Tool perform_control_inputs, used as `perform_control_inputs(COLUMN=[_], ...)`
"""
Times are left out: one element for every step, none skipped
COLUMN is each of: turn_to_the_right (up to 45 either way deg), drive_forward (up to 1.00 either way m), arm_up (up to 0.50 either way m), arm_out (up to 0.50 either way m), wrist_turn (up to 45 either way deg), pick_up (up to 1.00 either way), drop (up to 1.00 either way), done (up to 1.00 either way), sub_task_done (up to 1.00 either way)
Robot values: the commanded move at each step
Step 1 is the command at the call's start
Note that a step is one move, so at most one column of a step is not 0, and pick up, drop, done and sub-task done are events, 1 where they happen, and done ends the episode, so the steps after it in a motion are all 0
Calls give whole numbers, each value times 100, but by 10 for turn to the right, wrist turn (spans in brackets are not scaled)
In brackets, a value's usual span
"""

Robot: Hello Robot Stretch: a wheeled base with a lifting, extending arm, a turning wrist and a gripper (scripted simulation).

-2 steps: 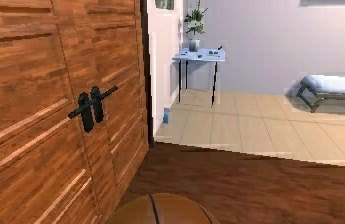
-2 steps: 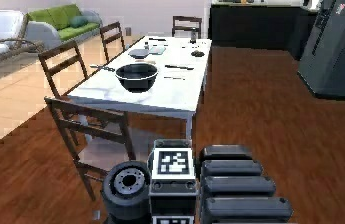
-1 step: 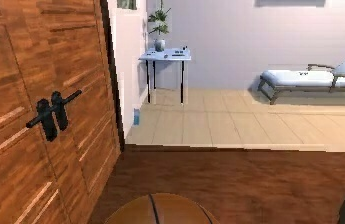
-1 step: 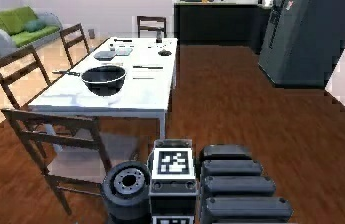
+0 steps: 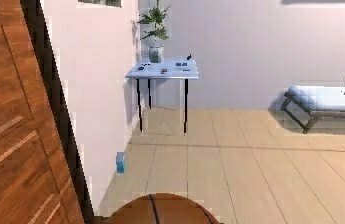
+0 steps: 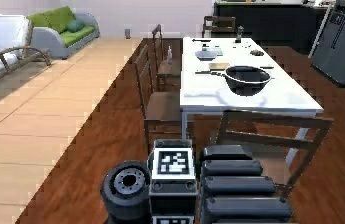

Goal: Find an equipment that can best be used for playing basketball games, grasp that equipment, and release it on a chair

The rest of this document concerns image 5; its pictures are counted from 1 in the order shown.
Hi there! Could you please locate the blue box on wall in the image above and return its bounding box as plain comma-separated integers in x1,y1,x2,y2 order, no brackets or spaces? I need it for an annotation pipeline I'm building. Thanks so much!
115,151,126,175

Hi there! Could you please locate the framed picture on wall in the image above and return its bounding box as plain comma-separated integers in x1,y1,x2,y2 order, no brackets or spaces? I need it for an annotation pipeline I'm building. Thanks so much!
77,0,123,8

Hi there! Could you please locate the brown wooden door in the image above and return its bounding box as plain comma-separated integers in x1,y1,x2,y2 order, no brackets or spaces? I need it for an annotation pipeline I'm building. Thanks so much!
0,0,96,224

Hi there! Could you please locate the white table with black legs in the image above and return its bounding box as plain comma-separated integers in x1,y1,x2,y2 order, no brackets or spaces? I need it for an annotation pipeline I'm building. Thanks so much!
124,57,200,135

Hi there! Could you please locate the green house plant in pot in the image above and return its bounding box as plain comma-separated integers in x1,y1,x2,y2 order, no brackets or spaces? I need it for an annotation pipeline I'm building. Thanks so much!
137,0,172,64

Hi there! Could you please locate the orange basketball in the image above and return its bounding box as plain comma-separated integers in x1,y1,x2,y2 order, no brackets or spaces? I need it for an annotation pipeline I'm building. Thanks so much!
108,192,222,224

